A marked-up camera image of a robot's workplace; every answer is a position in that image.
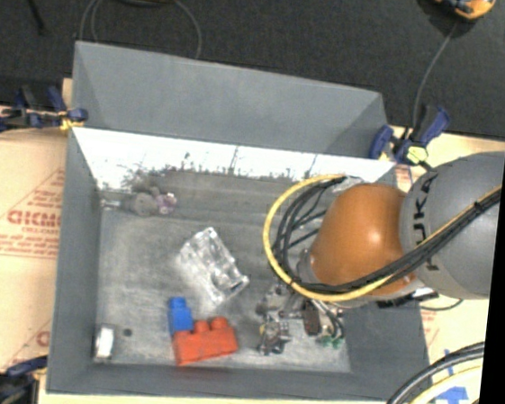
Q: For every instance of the clear plastic block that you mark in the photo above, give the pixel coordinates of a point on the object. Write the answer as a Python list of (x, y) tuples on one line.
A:
[(214, 264)]

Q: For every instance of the small white cylinder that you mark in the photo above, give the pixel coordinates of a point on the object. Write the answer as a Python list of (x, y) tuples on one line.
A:
[(104, 341)]

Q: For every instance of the brown cardboard board, red print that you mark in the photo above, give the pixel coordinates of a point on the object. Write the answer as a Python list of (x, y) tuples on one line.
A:
[(10, 259)]

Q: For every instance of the blue toy brick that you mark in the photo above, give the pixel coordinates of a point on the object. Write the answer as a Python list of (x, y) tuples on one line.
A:
[(179, 317)]

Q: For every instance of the red toy brick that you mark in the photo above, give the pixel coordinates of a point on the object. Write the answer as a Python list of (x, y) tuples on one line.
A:
[(205, 343)]

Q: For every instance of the grey and purple toy animal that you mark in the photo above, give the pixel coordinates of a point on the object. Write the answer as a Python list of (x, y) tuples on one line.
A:
[(146, 202)]

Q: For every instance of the grey metal bin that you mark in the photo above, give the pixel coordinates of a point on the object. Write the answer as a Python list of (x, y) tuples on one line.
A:
[(147, 248)]

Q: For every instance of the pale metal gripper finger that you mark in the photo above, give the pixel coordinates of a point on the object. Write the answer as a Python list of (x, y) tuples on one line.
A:
[(274, 299), (274, 337)]

